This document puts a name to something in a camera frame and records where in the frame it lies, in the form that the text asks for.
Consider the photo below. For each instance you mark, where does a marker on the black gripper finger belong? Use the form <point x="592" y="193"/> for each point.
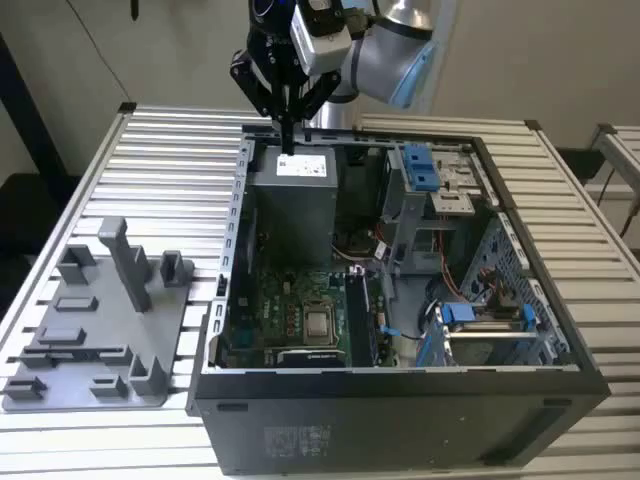
<point x="252" y="80"/>
<point x="320" y="95"/>

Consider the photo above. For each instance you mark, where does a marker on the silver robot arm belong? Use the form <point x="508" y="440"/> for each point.
<point x="385" y="55"/>

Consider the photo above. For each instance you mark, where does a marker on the blue drive carrier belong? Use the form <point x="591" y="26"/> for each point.
<point x="420" y="165"/>

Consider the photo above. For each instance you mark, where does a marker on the black table corner cap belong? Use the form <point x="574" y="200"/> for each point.
<point x="128" y="107"/>
<point x="533" y="125"/>

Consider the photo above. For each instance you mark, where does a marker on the grey power supply unit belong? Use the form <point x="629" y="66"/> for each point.
<point x="295" y="220"/>

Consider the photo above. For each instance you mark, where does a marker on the grey metal drive cage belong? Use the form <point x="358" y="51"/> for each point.
<point x="415" y="220"/>

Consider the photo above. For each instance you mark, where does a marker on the green motherboard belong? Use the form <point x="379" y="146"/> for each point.
<point x="280" y="285"/>

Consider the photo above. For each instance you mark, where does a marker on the silver CPU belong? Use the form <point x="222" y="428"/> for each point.
<point x="318" y="325"/>

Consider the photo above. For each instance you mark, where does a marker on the hard disk in blue carrier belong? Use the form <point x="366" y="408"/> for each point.
<point x="457" y="312"/>

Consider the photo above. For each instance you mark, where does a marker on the black graphics card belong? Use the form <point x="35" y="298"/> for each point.
<point x="310" y="357"/>

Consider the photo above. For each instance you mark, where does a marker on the grey plastic parts rack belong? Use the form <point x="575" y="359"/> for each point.
<point x="100" y="325"/>

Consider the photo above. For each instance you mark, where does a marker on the metal slat side table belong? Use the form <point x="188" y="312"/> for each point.
<point x="617" y="145"/>

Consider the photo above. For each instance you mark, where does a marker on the black PC case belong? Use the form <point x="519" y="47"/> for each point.
<point x="350" y="430"/>

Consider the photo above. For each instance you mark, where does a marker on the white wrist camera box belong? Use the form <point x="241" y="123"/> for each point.
<point x="322" y="37"/>

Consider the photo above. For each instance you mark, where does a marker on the black desk frame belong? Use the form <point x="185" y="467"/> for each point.
<point x="30" y="210"/>

